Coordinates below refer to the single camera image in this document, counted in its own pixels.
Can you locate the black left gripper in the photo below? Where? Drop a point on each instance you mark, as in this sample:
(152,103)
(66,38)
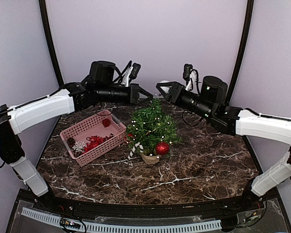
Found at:
(133,97)

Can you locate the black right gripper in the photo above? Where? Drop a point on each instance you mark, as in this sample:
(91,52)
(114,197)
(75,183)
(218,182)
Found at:
(175,87)

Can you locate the white ball ornament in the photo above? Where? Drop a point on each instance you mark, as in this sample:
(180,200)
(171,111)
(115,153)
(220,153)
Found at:
(164,85)

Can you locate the small green christmas tree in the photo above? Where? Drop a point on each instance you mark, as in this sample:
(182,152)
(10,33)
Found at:
(152,125)

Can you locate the red white candy cane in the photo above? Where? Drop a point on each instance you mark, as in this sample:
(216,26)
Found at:
(137,145)

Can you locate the red ball ornament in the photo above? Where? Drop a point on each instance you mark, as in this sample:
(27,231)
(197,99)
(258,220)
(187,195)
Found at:
(162,148)

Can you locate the pink plastic basket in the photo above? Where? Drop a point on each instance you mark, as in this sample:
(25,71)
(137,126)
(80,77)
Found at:
(99,140)

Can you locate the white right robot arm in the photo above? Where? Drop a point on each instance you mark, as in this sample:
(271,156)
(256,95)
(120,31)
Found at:
(269,128)

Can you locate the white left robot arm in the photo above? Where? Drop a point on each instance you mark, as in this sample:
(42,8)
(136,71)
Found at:
(16,119)

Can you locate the beige tree pot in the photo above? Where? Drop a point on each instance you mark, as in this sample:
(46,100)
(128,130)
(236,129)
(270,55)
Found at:
(150,160)

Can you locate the red gift box ornament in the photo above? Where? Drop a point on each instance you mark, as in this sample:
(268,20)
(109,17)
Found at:
(106,122)

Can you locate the white snowflake ornament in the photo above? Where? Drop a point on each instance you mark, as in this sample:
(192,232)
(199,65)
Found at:
(79,147)

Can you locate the brown pine cone ornament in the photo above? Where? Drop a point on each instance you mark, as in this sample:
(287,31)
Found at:
(71,142)

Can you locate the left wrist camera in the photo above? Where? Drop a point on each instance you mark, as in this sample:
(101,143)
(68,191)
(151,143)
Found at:
(130,73)

